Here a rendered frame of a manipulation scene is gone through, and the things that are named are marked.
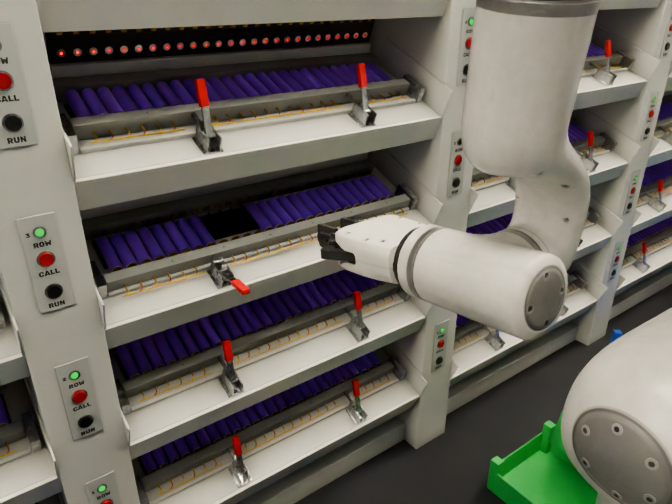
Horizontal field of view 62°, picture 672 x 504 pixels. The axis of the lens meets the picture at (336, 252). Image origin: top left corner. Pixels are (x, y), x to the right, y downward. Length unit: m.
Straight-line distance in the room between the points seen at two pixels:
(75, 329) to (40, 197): 0.18
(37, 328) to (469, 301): 0.51
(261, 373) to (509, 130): 0.66
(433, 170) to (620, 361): 0.72
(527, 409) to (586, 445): 1.16
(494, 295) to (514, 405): 1.04
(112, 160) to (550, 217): 0.51
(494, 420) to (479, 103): 1.11
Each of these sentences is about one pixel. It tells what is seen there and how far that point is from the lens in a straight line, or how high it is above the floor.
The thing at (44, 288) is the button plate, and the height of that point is 0.64.
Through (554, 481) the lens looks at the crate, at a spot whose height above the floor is 0.00.
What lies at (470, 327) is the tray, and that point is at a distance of 1.43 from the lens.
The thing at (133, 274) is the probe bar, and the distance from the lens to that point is 0.83.
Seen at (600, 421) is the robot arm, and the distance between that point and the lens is 0.39.
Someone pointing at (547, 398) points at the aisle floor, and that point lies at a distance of 1.61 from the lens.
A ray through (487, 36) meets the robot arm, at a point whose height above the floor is 0.93.
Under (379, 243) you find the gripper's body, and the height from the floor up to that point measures 0.71.
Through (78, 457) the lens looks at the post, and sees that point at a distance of 0.90.
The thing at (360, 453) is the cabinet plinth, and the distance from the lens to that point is 1.32.
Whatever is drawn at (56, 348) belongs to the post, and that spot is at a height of 0.56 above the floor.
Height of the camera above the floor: 0.97
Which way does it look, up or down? 25 degrees down
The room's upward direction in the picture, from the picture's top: straight up
